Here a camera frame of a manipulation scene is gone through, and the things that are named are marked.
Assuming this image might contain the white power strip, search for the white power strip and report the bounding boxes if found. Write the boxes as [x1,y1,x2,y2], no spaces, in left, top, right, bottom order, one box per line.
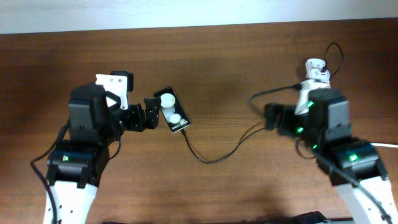
[305,58,330,88]

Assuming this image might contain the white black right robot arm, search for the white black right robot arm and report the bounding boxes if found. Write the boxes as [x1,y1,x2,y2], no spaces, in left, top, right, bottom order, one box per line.
[264,88,397,223]

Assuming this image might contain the white charger adapter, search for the white charger adapter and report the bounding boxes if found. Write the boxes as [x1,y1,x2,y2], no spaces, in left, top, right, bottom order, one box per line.
[307,68,330,83]

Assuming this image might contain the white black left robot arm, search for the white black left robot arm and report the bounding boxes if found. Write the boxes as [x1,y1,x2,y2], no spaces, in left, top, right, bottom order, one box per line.
[44,83,161,223]

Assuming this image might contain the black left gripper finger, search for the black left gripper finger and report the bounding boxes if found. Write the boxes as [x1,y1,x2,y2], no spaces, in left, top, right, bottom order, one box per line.
[124,104,146,132]
[144,97,161,129]

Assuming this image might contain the black charging cable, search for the black charging cable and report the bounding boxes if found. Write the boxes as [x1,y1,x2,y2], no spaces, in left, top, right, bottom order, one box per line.
[179,42,344,165]

